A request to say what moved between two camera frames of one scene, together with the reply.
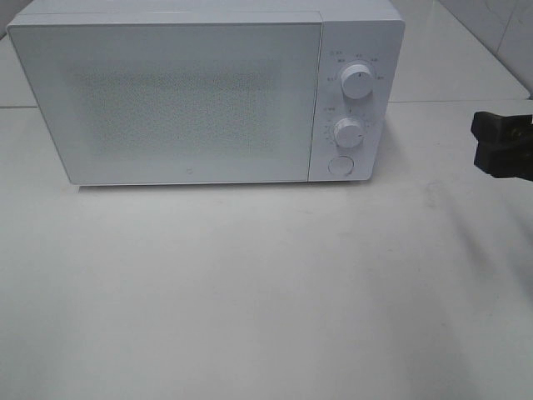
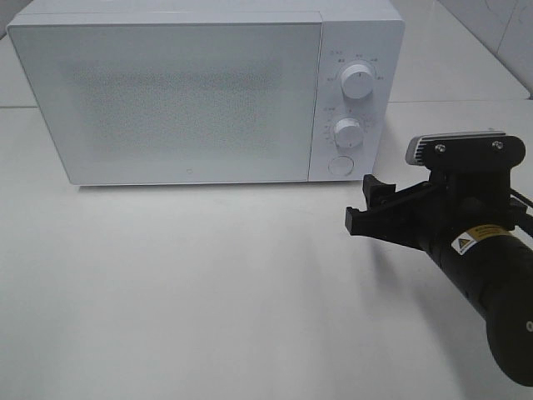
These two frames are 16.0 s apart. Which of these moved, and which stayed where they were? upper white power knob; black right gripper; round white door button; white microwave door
Moved: black right gripper
Stayed: white microwave door; upper white power knob; round white door button
